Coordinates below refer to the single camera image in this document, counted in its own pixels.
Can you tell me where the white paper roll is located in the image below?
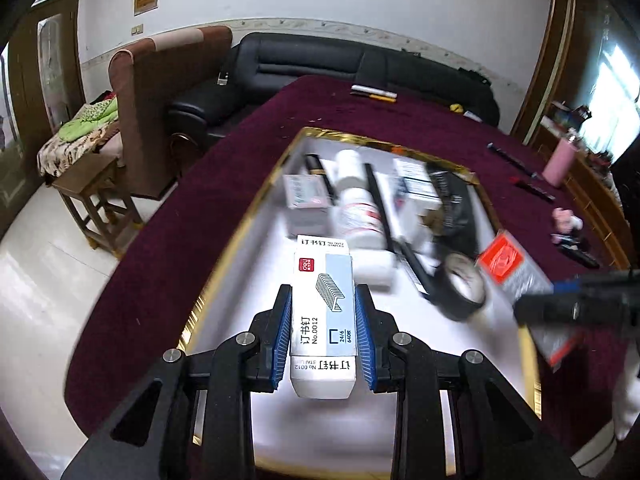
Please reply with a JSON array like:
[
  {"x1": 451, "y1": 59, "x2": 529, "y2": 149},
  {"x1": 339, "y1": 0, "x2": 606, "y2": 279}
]
[{"x1": 352, "y1": 249, "x2": 397, "y2": 288}]

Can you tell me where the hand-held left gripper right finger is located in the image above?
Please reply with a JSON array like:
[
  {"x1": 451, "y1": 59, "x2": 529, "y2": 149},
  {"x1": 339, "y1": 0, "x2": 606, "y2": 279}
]
[{"x1": 355, "y1": 284, "x2": 583, "y2": 480}]

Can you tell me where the wooden sideboard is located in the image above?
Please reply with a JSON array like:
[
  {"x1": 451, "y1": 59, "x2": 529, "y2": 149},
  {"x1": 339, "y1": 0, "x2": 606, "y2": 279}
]
[{"x1": 530, "y1": 122, "x2": 640, "y2": 271}]

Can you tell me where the white cardboard box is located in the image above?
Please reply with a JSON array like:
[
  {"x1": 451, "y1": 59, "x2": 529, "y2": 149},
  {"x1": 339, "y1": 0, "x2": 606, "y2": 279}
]
[{"x1": 392, "y1": 157, "x2": 443, "y2": 213}]

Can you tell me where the pink water bottle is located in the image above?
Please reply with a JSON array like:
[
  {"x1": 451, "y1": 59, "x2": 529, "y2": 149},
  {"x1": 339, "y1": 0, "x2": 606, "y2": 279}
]
[{"x1": 542, "y1": 132, "x2": 584, "y2": 187}]

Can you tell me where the small pink figurine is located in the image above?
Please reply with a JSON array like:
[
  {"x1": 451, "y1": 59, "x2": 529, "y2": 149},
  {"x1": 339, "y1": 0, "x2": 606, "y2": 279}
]
[{"x1": 552, "y1": 208, "x2": 584, "y2": 235}]

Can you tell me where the long black pen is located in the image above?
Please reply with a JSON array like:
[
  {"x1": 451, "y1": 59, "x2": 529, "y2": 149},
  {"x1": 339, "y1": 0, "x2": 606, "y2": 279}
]
[{"x1": 363, "y1": 162, "x2": 397, "y2": 252}]

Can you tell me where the small grey staples box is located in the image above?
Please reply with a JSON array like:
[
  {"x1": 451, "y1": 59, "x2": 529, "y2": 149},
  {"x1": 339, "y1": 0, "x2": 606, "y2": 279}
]
[{"x1": 283, "y1": 174, "x2": 335, "y2": 238}]

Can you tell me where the gold-rimmed white tray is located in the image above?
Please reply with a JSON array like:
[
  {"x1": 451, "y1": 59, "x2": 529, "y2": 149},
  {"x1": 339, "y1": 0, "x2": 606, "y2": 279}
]
[{"x1": 182, "y1": 127, "x2": 543, "y2": 480}]

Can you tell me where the pale blue staples box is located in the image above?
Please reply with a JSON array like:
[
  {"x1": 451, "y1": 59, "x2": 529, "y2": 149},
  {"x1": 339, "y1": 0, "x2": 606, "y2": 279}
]
[{"x1": 289, "y1": 234, "x2": 359, "y2": 400}]

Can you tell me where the red and grey packet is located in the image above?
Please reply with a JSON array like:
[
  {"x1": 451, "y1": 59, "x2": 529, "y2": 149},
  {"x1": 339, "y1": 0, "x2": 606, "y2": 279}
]
[{"x1": 475, "y1": 230, "x2": 588, "y2": 372}]

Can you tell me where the black packet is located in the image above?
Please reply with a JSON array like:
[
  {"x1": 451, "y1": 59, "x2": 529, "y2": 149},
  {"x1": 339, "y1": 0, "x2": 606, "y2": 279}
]
[{"x1": 425, "y1": 167, "x2": 482, "y2": 256}]

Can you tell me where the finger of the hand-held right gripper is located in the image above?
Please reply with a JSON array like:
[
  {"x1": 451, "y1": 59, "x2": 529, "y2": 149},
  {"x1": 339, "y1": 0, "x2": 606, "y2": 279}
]
[
  {"x1": 552, "y1": 270, "x2": 640, "y2": 295},
  {"x1": 514, "y1": 291, "x2": 640, "y2": 328}
]

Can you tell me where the black marker with grey ends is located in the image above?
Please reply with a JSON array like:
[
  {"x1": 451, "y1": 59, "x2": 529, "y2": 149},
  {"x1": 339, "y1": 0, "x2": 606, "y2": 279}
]
[{"x1": 306, "y1": 154, "x2": 337, "y2": 208}]

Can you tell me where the white plastic bottle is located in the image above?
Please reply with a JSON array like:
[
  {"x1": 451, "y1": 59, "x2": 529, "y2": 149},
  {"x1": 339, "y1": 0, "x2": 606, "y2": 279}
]
[{"x1": 334, "y1": 149, "x2": 392, "y2": 251}]

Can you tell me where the black pen with blue end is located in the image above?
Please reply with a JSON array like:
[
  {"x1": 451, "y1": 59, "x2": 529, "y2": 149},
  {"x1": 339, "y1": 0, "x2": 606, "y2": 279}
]
[{"x1": 487, "y1": 142, "x2": 540, "y2": 179}]

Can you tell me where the short black pen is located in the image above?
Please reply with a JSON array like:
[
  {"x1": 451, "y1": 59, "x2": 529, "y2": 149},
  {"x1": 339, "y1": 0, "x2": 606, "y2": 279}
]
[{"x1": 395, "y1": 239, "x2": 441, "y2": 297}]

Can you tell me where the white marker pen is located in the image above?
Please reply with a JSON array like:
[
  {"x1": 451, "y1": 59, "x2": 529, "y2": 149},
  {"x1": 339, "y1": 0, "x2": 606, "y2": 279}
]
[{"x1": 350, "y1": 84, "x2": 398, "y2": 99}]

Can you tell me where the small black device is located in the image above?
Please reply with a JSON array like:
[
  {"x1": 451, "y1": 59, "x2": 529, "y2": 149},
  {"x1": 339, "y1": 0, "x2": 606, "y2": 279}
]
[{"x1": 550, "y1": 234, "x2": 601, "y2": 269}]

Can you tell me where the black marker with red ends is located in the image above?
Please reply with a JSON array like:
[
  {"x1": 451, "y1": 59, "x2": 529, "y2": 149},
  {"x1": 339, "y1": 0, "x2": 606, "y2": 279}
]
[{"x1": 510, "y1": 176, "x2": 557, "y2": 204}]

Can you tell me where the wooden stool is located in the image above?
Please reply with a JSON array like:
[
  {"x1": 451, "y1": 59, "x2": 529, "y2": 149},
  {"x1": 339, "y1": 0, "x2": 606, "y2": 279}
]
[{"x1": 51, "y1": 152, "x2": 146, "y2": 261}]

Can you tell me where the brown upholstered armchair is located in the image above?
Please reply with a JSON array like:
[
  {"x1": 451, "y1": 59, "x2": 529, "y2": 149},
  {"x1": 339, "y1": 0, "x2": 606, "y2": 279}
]
[{"x1": 109, "y1": 26, "x2": 234, "y2": 199}]

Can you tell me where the black leather sofa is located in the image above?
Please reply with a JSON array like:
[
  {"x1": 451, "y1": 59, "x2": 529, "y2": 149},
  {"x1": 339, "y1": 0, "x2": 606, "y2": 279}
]
[{"x1": 167, "y1": 32, "x2": 501, "y2": 148}]

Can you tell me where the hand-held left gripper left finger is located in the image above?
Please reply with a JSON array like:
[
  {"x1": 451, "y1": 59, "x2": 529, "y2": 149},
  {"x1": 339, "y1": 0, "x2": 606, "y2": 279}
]
[{"x1": 60, "y1": 284, "x2": 293, "y2": 480}]

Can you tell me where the black tape roll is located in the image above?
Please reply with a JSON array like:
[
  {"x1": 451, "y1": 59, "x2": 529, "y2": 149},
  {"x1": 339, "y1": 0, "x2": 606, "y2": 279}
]
[{"x1": 429, "y1": 252, "x2": 487, "y2": 322}]

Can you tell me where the wooden glass-panel door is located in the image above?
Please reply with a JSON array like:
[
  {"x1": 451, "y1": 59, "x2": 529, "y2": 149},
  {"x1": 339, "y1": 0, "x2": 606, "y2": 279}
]
[{"x1": 0, "y1": 0, "x2": 87, "y2": 233}]

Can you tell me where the green floral blanket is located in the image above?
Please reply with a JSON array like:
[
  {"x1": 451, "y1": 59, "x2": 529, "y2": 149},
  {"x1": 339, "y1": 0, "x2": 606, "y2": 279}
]
[{"x1": 37, "y1": 97, "x2": 121, "y2": 179}]

